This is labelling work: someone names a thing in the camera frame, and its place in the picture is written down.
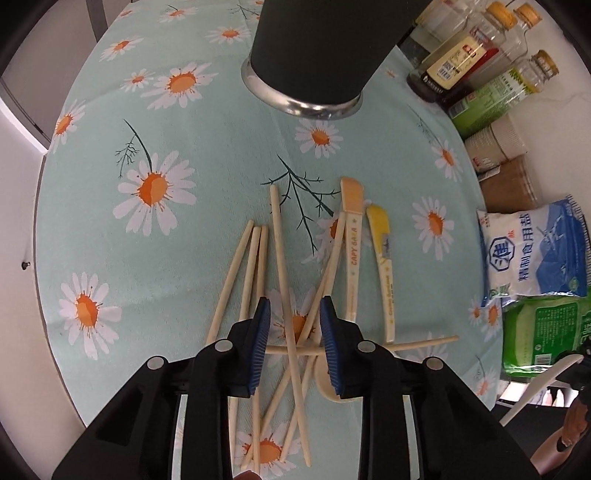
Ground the crosswise bamboo chopstick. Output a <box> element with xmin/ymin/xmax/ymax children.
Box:
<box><xmin>266</xmin><ymin>335</ymin><xmax>460</xmax><ymax>356</ymax></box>

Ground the yellow handled cartoon spoon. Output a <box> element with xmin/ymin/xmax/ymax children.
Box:
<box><xmin>366</xmin><ymin>204</ymin><xmax>396</xmax><ymax>343</ymax></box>

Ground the white ceramic soup spoon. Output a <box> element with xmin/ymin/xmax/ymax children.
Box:
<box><xmin>500</xmin><ymin>354</ymin><xmax>584</xmax><ymax>427</ymax></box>

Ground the person's right hand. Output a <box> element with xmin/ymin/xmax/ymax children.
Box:
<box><xmin>531</xmin><ymin>398</ymin><xmax>590</xmax><ymax>475</ymax></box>

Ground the daisy print teal tablecloth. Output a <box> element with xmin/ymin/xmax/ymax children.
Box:
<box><xmin>34</xmin><ymin>0</ymin><xmax>505</xmax><ymax>478</ymax></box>

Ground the green sugar bag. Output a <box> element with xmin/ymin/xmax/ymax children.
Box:
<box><xmin>502</xmin><ymin>296</ymin><xmax>590</xmax><ymax>378</ymax></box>

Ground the brown spice jar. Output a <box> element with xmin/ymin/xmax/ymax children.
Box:
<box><xmin>479</xmin><ymin>155</ymin><xmax>541</xmax><ymax>214</ymax></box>

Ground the white blue salt bag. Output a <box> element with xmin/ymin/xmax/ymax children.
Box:
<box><xmin>477</xmin><ymin>195</ymin><xmax>590</xmax><ymax>303</ymax></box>

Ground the white lidded spice jar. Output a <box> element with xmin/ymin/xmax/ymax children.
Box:
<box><xmin>464</xmin><ymin>114</ymin><xmax>528</xmax><ymax>174</ymax></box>

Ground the dark soy sauce bottle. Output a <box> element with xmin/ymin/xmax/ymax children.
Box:
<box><xmin>407</xmin><ymin>27</ymin><xmax>478</xmax><ymax>103</ymax></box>

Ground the black cylindrical utensil holder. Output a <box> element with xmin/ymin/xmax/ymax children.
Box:
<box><xmin>242</xmin><ymin>0</ymin><xmax>430</xmax><ymax>120</ymax></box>

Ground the green label vinegar bottle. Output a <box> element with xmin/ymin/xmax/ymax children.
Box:
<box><xmin>448</xmin><ymin>50</ymin><xmax>559</xmax><ymax>139</ymax></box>

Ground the yellow cap clear bottle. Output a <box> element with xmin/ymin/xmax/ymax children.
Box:
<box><xmin>502</xmin><ymin>2</ymin><xmax>542</xmax><ymax>58</ymax></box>

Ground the orange handled capybara spoon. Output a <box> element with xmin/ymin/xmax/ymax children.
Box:
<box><xmin>315</xmin><ymin>177</ymin><xmax>363</xmax><ymax>403</ymax></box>

